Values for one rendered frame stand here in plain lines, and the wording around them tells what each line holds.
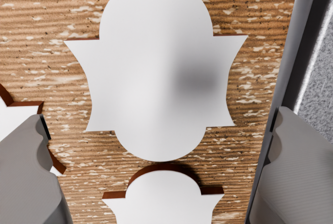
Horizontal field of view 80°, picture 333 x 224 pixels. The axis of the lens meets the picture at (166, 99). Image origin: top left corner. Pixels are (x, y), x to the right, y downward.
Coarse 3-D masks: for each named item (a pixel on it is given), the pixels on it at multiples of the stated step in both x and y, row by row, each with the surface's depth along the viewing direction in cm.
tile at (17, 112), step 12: (0, 84) 15; (0, 96) 15; (0, 108) 15; (12, 108) 15; (24, 108) 15; (36, 108) 15; (0, 120) 16; (12, 120) 16; (24, 120) 16; (0, 132) 16; (60, 168) 18
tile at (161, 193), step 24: (144, 168) 19; (168, 168) 19; (120, 192) 21; (144, 192) 20; (168, 192) 20; (192, 192) 20; (216, 192) 20; (120, 216) 21; (144, 216) 21; (168, 216) 21; (192, 216) 21
